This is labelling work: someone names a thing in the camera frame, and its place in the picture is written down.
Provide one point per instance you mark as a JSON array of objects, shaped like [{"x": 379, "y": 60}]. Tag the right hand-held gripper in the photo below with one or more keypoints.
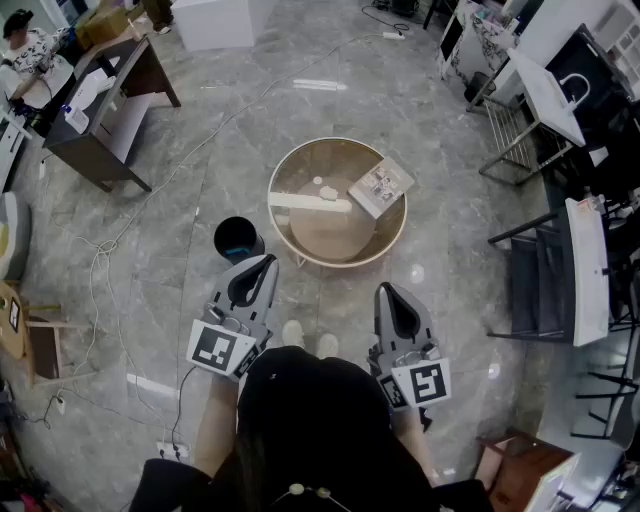
[{"x": 425, "y": 382}]

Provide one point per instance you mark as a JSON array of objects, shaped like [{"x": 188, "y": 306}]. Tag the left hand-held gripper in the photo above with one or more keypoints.
[{"x": 235, "y": 330}]

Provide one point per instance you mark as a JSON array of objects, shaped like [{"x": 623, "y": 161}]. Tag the black waste bin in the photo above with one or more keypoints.
[{"x": 239, "y": 239}]

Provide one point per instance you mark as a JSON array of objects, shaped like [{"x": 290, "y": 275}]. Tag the person's right forearm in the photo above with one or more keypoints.
[{"x": 412, "y": 440}]

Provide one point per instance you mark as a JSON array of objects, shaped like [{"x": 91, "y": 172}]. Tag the person's left forearm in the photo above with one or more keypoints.
[{"x": 217, "y": 415}]

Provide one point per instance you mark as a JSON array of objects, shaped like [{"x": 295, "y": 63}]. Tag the person's right white shoe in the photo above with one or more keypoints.
[{"x": 328, "y": 345}]

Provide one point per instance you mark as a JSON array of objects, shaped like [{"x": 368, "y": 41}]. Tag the person's black top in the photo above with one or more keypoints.
[{"x": 310, "y": 410}]

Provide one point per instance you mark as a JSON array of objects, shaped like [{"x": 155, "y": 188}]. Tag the grey picture book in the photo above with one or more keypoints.
[{"x": 381, "y": 186}]

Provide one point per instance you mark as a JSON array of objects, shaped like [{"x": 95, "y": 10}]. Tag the black metal chair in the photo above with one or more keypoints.
[{"x": 537, "y": 280}]

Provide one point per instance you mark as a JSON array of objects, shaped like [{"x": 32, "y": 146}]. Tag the white power strip with plugs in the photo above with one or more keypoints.
[{"x": 173, "y": 450}]

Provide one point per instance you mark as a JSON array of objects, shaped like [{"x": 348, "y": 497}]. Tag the white narrow table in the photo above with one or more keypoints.
[{"x": 590, "y": 280}]

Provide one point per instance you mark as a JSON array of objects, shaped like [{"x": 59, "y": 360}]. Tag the wooden stool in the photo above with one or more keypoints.
[{"x": 47, "y": 345}]

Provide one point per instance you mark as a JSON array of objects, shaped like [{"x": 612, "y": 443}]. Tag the round wooden side table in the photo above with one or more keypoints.
[{"x": 10, "y": 325}]

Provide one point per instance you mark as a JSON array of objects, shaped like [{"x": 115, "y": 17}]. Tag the grey and yellow sofa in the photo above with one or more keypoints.
[{"x": 12, "y": 235}]

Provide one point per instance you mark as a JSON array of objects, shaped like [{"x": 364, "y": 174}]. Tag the black mesh wastebasket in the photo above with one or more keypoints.
[{"x": 479, "y": 87}]

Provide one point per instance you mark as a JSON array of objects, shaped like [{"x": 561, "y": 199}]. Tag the dark wooden desk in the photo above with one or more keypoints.
[{"x": 127, "y": 70}]

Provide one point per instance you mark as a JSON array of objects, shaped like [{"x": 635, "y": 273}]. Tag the white box on desk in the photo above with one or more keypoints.
[{"x": 87, "y": 95}]

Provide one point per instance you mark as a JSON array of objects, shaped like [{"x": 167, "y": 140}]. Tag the white sink with faucet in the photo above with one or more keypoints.
[{"x": 545, "y": 95}]

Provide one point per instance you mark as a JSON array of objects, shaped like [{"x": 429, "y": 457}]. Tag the white cabinet block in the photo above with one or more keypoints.
[{"x": 220, "y": 22}]

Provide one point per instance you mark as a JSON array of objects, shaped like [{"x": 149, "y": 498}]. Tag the marble pattern cabinet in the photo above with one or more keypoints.
[{"x": 480, "y": 40}]

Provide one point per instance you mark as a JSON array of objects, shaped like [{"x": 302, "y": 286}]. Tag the cardboard box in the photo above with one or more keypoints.
[{"x": 102, "y": 22}]

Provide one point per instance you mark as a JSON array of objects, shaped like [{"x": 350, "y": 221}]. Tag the steel rack frame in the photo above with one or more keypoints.
[{"x": 507, "y": 140}]

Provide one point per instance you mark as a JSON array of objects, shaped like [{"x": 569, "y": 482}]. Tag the black stool frame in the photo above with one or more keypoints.
[{"x": 607, "y": 400}]

